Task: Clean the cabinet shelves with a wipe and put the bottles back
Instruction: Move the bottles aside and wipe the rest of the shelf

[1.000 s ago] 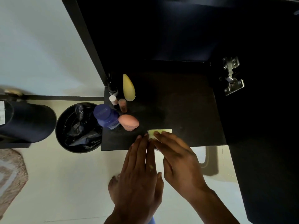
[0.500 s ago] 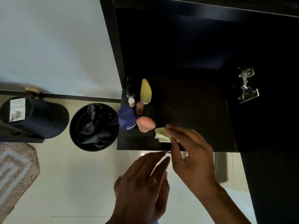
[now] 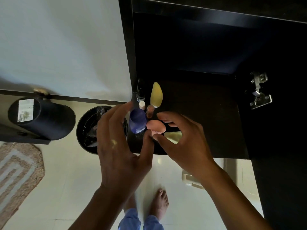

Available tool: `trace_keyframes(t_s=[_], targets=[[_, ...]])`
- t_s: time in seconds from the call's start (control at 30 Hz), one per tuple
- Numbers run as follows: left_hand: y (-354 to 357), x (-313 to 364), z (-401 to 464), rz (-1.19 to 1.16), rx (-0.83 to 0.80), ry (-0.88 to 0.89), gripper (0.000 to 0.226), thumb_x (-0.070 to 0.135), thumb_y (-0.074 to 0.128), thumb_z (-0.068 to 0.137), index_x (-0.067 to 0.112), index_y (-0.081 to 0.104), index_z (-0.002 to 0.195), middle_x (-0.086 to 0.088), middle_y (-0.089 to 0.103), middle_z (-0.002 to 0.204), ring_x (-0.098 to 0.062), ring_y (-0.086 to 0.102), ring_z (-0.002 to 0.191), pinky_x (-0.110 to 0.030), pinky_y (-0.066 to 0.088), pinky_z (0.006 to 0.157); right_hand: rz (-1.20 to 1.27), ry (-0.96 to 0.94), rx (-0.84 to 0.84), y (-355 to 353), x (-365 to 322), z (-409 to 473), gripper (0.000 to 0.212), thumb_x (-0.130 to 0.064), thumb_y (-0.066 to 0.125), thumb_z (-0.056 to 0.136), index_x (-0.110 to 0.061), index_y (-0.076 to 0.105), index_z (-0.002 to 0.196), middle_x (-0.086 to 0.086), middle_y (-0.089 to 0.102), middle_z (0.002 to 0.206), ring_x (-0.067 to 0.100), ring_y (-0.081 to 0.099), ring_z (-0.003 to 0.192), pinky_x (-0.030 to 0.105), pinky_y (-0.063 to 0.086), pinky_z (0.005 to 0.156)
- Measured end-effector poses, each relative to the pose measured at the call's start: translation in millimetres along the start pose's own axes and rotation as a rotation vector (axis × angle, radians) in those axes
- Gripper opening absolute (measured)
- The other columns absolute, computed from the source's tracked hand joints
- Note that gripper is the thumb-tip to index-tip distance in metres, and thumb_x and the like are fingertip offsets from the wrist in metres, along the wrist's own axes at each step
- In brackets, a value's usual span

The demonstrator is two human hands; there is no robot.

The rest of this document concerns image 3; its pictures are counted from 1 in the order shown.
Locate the person's left hand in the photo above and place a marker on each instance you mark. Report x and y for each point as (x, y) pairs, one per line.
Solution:
(117, 160)

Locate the person's right hand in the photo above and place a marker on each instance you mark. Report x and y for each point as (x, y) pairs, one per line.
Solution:
(192, 150)

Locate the yellow wet wipe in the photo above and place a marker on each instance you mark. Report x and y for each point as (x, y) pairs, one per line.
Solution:
(173, 136)

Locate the black cabinet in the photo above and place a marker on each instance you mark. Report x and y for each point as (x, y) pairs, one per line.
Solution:
(203, 117)

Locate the pink rounded bottle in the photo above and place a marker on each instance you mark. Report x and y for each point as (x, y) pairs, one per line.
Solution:
(156, 126)

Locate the blue bottle with label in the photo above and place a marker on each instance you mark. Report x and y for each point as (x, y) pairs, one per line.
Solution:
(138, 119)

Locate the small orange tube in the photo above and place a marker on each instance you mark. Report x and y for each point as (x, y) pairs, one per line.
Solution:
(150, 108)

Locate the small white-capped bottle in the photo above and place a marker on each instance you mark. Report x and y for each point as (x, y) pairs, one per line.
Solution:
(142, 104)

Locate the yellow teardrop bottle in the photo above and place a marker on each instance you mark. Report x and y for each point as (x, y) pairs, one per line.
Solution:
(156, 95)

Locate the dark dropper bottle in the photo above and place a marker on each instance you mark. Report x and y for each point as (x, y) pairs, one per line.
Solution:
(140, 98)

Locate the person's right forearm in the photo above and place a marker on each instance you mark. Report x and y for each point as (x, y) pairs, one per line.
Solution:
(235, 203)

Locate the person's left forearm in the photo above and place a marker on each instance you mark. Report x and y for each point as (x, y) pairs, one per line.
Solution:
(100, 210)

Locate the person's left foot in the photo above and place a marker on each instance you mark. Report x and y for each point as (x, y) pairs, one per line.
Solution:
(130, 203)

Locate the person's foot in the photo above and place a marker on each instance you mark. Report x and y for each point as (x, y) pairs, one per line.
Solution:
(159, 203)
(130, 203)

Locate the person's right foot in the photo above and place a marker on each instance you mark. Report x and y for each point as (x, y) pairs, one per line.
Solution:
(159, 203)

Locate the person's blue trousers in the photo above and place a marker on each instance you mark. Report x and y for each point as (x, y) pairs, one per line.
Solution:
(130, 222)

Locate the metal cabinet hinge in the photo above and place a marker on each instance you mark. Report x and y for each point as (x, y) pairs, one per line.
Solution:
(261, 100)

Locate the black cabinet door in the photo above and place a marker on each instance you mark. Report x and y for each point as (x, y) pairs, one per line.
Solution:
(283, 177)

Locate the beige plastic stool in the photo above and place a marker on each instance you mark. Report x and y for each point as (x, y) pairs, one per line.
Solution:
(188, 180)

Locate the black plastic bin liner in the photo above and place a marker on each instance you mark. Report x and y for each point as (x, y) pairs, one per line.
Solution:
(92, 131)

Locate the black round trash bin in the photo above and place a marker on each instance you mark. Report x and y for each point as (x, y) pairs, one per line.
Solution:
(80, 136)

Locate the black cylindrical bin with sticker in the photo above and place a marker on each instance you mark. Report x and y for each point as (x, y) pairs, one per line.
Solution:
(52, 119)

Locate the black flat stand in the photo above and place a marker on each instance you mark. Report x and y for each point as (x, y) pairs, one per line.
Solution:
(24, 141)

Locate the woven beige floor mat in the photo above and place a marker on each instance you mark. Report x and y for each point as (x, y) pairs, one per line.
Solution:
(16, 177)

